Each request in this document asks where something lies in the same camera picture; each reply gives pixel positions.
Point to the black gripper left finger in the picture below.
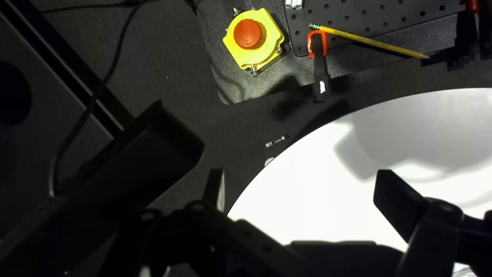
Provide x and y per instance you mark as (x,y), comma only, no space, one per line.
(216,189)

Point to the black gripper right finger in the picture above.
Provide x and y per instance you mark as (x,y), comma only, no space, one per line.
(405,208)

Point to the yellow red emergency stop button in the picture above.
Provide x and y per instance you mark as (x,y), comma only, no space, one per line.
(255,39)

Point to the black perforated board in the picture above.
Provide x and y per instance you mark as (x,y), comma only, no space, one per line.
(421,25)

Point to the yellow pencil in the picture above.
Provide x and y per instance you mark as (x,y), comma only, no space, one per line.
(370,42)

